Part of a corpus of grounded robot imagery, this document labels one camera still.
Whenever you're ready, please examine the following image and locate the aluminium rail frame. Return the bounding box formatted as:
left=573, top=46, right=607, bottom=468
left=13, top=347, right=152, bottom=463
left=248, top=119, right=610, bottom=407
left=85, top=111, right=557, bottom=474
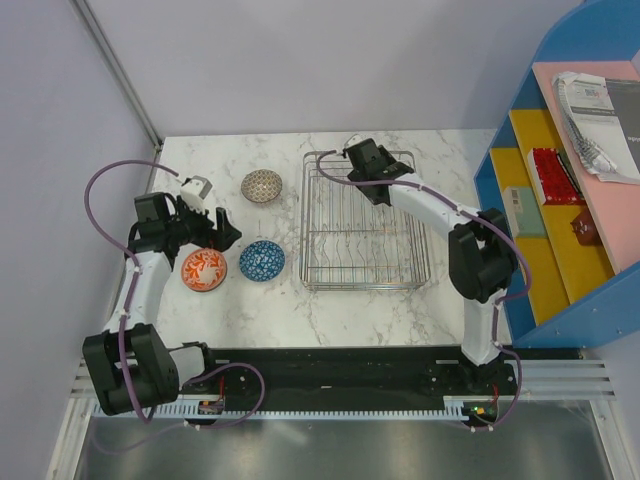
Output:
left=70, top=359, right=616, bottom=401

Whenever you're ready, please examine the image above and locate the spiral bound booklet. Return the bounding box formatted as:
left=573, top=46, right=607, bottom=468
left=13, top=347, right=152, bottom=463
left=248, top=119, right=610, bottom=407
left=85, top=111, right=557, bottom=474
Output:
left=552, top=71, right=639, bottom=185

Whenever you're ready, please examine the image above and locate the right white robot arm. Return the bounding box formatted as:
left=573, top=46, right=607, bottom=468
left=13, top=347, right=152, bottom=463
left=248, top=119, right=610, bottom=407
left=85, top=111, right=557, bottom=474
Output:
left=343, top=135, right=517, bottom=394

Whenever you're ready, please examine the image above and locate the orange floral bowl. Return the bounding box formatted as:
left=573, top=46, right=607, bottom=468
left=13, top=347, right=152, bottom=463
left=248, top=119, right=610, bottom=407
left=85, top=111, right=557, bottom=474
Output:
left=181, top=248, right=228, bottom=293

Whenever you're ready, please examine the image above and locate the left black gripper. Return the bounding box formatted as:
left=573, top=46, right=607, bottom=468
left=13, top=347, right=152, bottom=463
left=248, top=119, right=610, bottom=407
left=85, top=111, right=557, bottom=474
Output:
left=165, top=196, right=240, bottom=253

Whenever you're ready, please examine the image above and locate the blue wooden shelf unit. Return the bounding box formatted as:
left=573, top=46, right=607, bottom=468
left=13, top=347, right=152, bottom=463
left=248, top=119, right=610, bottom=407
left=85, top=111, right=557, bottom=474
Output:
left=472, top=0, right=640, bottom=349

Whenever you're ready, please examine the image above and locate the white cable duct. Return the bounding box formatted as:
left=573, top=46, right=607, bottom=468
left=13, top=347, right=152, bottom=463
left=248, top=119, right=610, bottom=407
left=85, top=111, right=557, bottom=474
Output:
left=92, top=394, right=501, bottom=420

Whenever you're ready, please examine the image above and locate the blue triangle pattern bowl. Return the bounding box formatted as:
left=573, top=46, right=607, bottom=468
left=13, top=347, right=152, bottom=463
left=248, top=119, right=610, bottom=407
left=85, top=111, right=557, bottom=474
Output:
left=239, top=240, right=286, bottom=283

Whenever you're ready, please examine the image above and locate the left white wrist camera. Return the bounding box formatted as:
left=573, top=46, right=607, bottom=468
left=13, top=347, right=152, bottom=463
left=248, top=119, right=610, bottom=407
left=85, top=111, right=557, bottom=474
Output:
left=180, top=176, right=212, bottom=213

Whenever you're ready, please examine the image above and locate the metal wire dish rack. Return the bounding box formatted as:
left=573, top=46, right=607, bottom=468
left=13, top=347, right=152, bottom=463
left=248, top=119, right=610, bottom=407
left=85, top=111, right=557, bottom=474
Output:
left=299, top=151, right=430, bottom=291

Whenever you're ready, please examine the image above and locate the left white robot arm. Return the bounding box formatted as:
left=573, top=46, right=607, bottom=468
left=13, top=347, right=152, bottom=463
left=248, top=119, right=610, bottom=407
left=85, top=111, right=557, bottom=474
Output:
left=82, top=187, right=241, bottom=416

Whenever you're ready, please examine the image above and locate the brown small toy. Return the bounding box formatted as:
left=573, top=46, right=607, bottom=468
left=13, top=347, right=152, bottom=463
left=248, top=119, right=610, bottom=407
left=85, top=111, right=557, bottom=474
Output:
left=571, top=210, right=602, bottom=246

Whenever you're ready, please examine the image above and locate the pale green box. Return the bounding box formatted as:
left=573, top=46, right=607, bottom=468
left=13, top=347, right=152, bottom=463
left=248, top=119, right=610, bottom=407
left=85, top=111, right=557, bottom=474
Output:
left=502, top=186, right=547, bottom=238

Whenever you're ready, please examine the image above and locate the aluminium corner profile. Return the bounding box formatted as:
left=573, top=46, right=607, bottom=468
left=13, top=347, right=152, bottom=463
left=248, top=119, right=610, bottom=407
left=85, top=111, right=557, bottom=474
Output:
left=69, top=0, right=163, bottom=150

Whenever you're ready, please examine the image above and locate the red patterned box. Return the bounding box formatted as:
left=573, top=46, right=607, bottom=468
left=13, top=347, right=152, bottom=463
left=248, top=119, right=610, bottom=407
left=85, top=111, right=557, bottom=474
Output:
left=527, top=148, right=585, bottom=206

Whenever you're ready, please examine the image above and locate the brown square pattern bowl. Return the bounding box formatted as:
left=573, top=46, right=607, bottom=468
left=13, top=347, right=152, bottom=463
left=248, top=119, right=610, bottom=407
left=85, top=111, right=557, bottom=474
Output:
left=241, top=169, right=283, bottom=204

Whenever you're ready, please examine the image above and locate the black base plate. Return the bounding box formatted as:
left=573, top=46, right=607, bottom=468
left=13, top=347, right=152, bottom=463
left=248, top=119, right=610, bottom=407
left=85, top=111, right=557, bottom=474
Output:
left=184, top=346, right=517, bottom=410

